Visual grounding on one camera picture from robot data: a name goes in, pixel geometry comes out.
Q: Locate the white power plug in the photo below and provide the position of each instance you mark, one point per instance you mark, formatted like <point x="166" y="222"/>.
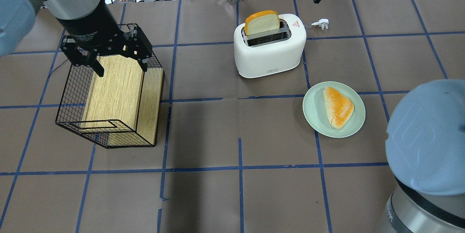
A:
<point x="323" y="24"/>

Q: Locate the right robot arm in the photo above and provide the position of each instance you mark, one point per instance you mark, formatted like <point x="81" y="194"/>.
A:
<point x="404" y="169"/>

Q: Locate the light green plate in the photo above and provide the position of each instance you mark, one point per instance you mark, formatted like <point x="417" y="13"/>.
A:
<point x="315" y="112"/>

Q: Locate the white toaster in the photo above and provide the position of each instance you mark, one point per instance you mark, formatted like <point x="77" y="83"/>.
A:
<point x="270" y="52"/>

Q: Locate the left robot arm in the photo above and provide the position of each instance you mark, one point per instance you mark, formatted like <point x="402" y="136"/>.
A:
<point x="92" y="31"/>

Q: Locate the triangular bread on plate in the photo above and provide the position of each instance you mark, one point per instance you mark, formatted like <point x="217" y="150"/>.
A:
<point x="339" y="108"/>

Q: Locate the wooden board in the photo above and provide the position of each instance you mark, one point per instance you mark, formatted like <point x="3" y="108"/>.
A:
<point x="122" y="106"/>

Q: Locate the toast slice in toaster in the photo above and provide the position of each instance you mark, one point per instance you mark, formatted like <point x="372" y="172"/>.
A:
<point x="261" y="22"/>

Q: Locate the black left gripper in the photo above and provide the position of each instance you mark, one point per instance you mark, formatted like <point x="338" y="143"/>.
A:
<point x="91" y="28"/>

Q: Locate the black wire basket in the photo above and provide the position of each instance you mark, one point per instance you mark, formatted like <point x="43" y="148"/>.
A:
<point x="73" y="101"/>

